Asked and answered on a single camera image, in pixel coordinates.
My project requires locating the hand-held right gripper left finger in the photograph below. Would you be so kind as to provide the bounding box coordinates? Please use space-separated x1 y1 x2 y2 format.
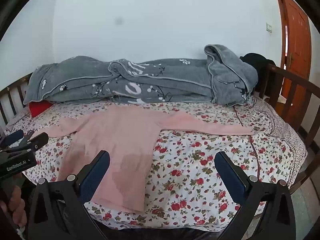
27 150 111 240

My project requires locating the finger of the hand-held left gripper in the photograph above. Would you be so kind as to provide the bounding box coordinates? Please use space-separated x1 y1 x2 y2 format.
0 129 25 147
0 131 49 155

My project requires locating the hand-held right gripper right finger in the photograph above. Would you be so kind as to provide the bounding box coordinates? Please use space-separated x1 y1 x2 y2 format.
214 151 297 240

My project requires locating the pink knit sweater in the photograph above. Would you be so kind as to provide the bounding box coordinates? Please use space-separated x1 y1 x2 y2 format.
31 105 255 213

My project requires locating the person's left hand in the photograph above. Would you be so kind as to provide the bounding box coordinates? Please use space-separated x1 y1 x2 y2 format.
0 185 27 227

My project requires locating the floral bed sheet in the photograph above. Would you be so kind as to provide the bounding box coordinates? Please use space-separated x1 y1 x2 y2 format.
5 96 308 232

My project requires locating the red cloth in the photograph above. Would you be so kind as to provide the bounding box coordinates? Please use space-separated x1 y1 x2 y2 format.
29 100 53 118

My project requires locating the wooden chair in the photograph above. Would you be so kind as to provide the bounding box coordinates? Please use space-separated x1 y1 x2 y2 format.
0 64 320 193

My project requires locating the grey printed blanket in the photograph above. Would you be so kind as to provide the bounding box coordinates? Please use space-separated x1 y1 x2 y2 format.
26 44 259 105

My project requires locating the black garment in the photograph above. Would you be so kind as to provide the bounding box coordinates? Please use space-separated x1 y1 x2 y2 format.
240 53 277 95

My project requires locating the brown wooden door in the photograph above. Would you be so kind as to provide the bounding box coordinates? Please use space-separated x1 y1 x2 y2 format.
273 0 312 103

